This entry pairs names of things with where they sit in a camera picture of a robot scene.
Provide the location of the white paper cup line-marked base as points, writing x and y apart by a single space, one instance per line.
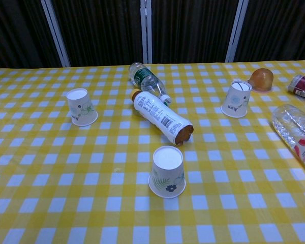
236 103

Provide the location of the white paper cup fern print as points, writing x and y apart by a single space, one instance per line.
166 175

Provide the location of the white paper cup green flower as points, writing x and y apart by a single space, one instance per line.
81 111

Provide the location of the orange jelly cup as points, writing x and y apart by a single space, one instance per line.
263 77

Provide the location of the brown drink bottle white label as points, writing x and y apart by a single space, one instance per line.
157 113

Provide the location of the clear water bottle green label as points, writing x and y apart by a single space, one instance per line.
145 78

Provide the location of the yellow white checked tablecloth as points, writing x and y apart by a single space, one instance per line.
91 190

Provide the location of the dark pleated curtain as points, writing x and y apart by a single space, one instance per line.
104 28

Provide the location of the crushed clear bottle red label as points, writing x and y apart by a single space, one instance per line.
293 129

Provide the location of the red can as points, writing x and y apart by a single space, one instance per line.
303 87

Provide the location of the white frame post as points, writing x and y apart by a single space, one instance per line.
146 30
56 33
236 30

